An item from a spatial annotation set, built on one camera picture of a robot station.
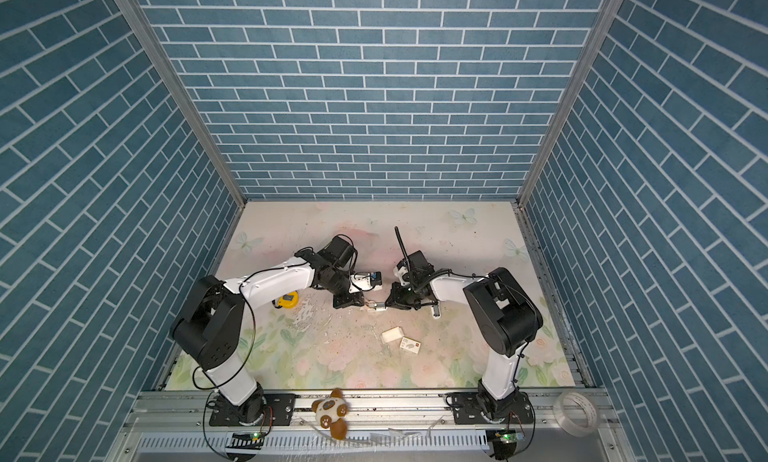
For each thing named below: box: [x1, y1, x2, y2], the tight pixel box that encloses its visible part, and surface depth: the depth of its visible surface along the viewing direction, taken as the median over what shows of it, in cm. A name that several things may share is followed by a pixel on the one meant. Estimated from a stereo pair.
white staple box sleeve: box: [399, 336, 422, 355], surface depth 85 cm
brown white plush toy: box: [312, 388, 348, 440], surface depth 72 cm
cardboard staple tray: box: [381, 326, 405, 344], surface depth 88 cm
